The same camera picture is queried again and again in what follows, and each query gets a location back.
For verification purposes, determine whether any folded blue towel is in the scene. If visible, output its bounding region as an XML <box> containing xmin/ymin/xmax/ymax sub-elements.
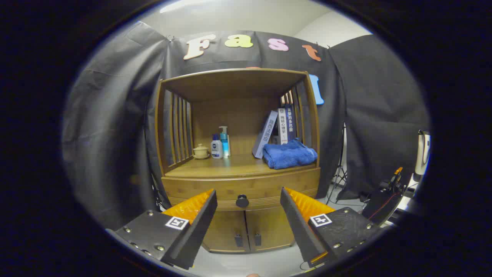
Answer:
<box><xmin>262</xmin><ymin>138</ymin><xmax>318</xmax><ymax>170</ymax></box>

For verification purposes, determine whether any wooden countertop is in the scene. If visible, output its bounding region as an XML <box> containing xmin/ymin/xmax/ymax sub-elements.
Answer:
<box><xmin>165</xmin><ymin>153</ymin><xmax>317</xmax><ymax>178</ymax></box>

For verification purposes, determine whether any wooden cabinet door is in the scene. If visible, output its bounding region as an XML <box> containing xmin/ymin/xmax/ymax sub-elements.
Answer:
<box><xmin>245</xmin><ymin>207</ymin><xmax>296</xmax><ymax>252</ymax></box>
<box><xmin>202</xmin><ymin>210</ymin><xmax>250</xmax><ymax>254</ymax></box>

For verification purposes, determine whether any black tripod stand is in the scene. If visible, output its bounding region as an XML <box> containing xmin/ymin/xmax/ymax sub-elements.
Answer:
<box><xmin>326</xmin><ymin>123</ymin><xmax>348</xmax><ymax>204</ymax></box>

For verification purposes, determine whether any black equipment with orange part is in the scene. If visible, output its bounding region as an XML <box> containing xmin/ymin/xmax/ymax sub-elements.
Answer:
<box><xmin>361</xmin><ymin>167</ymin><xmax>414</xmax><ymax>225</ymax></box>

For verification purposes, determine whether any wooden cabinet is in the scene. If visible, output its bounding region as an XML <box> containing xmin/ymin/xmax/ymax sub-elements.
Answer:
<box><xmin>155</xmin><ymin>68</ymin><xmax>321</xmax><ymax>254</ymax></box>

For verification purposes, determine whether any white spine book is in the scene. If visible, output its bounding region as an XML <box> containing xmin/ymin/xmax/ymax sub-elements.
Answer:
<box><xmin>278</xmin><ymin>108</ymin><xmax>289</xmax><ymax>145</ymax></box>

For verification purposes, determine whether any wooden drawer with black knob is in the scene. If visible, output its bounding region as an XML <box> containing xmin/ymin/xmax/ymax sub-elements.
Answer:
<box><xmin>161</xmin><ymin>168</ymin><xmax>321</xmax><ymax>211</ymax></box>

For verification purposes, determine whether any blue pump bottle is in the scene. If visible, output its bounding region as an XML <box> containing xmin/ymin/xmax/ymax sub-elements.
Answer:
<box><xmin>218</xmin><ymin>126</ymin><xmax>230</xmax><ymax>157</ymax></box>

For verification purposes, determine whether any white object with black strap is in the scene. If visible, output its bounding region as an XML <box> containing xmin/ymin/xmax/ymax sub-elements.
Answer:
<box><xmin>413</xmin><ymin>130</ymin><xmax>431</xmax><ymax>181</ymax></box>

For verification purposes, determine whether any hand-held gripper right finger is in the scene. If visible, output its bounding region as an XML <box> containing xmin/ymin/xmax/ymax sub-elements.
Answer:
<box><xmin>280</xmin><ymin>187</ymin><xmax>383</xmax><ymax>269</ymax></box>

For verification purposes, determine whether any beige lidded tea cup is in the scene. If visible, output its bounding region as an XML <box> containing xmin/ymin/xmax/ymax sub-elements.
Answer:
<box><xmin>192</xmin><ymin>144</ymin><xmax>210</xmax><ymax>160</ymax></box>

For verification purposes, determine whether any white lotion bottle blue cap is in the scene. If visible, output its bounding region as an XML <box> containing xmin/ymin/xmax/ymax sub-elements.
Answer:
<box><xmin>211</xmin><ymin>134</ymin><xmax>224</xmax><ymax>159</ymax></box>

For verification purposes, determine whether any grey leaning book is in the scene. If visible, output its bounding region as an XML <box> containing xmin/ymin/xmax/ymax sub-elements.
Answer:
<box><xmin>252</xmin><ymin>110</ymin><xmax>279</xmax><ymax>159</ymax></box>

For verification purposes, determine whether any dark blue book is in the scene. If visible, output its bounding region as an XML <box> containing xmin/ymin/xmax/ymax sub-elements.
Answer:
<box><xmin>285</xmin><ymin>104</ymin><xmax>296</xmax><ymax>143</ymax></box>

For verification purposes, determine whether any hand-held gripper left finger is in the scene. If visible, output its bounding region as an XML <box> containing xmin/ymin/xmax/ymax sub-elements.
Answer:
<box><xmin>106</xmin><ymin>189</ymin><xmax>218</xmax><ymax>270</ymax></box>

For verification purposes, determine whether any black backdrop cloth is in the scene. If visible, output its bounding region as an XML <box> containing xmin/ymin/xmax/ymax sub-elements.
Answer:
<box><xmin>61</xmin><ymin>21</ymin><xmax>431</xmax><ymax>231</ymax></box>

